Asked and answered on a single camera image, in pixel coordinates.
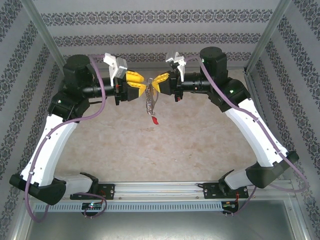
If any slotted grey cable duct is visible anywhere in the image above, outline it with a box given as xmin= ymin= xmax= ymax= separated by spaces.
xmin=33 ymin=201 xmax=223 ymax=212

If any controller board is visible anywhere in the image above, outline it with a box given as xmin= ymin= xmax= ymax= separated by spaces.
xmin=221 ymin=200 xmax=240 ymax=214
xmin=81 ymin=202 xmax=103 ymax=218

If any left controller board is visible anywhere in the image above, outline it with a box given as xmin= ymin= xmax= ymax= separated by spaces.
xmin=81 ymin=202 xmax=103 ymax=218

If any aluminium frame post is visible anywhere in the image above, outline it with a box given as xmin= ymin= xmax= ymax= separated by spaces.
xmin=242 ymin=0 xmax=293 ymax=76
xmin=21 ymin=0 xmax=70 ymax=76

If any left aluminium frame post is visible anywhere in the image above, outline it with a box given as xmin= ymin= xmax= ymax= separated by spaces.
xmin=21 ymin=0 xmax=70 ymax=76

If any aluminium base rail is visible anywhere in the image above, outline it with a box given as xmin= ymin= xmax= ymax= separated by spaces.
xmin=23 ymin=181 xmax=297 ymax=201

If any grey metal panel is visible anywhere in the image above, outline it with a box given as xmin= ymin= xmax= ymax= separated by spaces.
xmin=14 ymin=199 xmax=311 ymax=240

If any right aluminium frame post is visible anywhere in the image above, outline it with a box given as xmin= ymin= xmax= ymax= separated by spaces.
xmin=242 ymin=0 xmax=293 ymax=76

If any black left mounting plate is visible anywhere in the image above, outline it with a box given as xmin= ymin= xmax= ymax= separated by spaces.
xmin=69 ymin=183 xmax=116 ymax=201

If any right controller board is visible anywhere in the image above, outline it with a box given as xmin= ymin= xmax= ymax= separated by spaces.
xmin=221 ymin=200 xmax=240 ymax=214

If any black mounting plate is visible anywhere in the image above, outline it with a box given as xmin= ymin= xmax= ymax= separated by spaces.
xmin=69 ymin=183 xmax=116 ymax=201
xmin=201 ymin=182 xmax=250 ymax=200

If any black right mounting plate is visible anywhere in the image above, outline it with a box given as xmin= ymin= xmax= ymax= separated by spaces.
xmin=201 ymin=182 xmax=250 ymax=200

